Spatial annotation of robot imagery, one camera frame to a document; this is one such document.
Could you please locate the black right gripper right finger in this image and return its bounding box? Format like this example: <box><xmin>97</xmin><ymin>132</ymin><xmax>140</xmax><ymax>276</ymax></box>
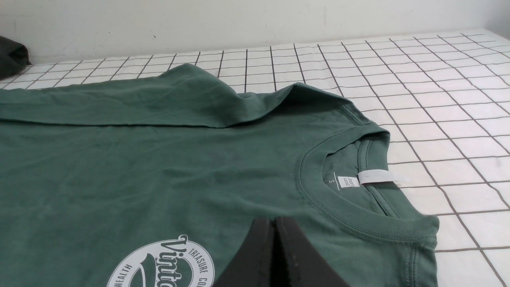
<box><xmin>275</xmin><ymin>217</ymin><xmax>348</xmax><ymax>287</ymax></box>

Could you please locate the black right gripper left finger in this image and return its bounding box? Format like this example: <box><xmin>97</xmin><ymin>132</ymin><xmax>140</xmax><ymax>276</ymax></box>
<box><xmin>214</xmin><ymin>218</ymin><xmax>275</xmax><ymax>287</ymax></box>

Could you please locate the green long-sleeve shirt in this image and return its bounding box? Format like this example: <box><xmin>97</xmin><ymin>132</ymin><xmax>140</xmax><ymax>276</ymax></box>
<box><xmin>0</xmin><ymin>64</ymin><xmax>439</xmax><ymax>287</ymax></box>

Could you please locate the dark olive shirt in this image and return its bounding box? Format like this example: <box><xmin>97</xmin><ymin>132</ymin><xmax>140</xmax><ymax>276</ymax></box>
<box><xmin>0</xmin><ymin>36</ymin><xmax>31</xmax><ymax>80</ymax></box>

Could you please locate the white grid table cloth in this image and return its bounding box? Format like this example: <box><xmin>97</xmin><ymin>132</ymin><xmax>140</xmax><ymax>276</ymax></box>
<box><xmin>1</xmin><ymin>29</ymin><xmax>510</xmax><ymax>287</ymax></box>

